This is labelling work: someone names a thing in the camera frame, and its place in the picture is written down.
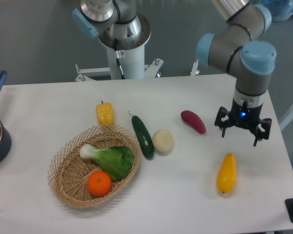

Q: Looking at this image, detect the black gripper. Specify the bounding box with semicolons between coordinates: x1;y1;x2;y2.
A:
214;100;272;147

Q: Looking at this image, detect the yellow mango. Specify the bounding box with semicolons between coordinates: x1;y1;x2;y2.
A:
216;153;237;194

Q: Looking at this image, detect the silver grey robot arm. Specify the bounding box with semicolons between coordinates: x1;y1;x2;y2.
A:
72;0;276;141

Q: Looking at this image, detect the purple sweet potato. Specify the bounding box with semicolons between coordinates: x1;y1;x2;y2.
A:
181;110;207;135

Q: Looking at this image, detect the dark green cucumber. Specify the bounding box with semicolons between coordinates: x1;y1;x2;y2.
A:
128;112;155;160

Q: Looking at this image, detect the blue plastic bag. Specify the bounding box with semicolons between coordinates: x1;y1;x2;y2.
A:
259;0;293;22

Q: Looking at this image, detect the green bok choy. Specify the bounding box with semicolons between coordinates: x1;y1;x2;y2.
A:
79;144;135;181

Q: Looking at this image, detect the yellow bell pepper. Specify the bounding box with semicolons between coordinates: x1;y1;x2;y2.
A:
96;102;114;125

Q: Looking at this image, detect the orange mandarin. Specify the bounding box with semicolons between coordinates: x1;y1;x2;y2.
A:
87;171;112;197

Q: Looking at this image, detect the woven wicker basket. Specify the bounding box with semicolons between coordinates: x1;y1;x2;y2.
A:
48;125;141;208

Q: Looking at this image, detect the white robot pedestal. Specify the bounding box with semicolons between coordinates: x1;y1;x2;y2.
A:
98;13;151;80

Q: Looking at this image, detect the black cable on pedestal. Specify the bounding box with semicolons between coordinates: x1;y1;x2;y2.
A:
113;39;126;80

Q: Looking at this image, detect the white metal base frame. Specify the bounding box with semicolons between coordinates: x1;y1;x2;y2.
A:
75;58;200;82

